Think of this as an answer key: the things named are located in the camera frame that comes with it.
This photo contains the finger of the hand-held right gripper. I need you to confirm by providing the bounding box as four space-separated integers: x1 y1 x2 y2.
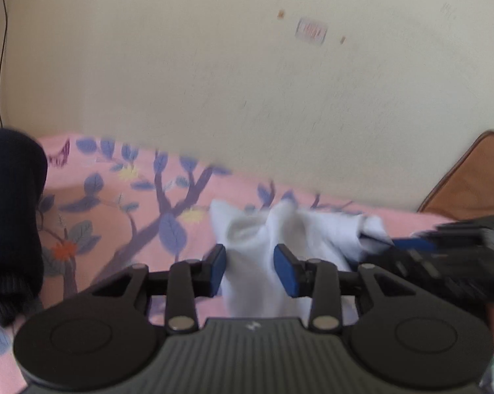
389 224 449 253
356 234 422 285

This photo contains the dark navy knit cloth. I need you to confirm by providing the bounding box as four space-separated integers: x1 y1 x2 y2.
0 128 48 329

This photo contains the white sock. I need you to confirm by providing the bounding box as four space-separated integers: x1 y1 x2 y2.
209 199 395 318

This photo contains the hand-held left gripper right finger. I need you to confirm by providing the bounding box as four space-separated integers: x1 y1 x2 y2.
273 244 417 334

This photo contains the pink floral bed sheet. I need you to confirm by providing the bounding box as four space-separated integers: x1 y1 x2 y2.
0 131 494 394

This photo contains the small wall sticker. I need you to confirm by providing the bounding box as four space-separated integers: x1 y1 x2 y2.
296 17 329 45

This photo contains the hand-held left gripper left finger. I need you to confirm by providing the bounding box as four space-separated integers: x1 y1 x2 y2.
80 244 227 334

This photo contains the brown mat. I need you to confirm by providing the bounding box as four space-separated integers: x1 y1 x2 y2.
417 130 494 219

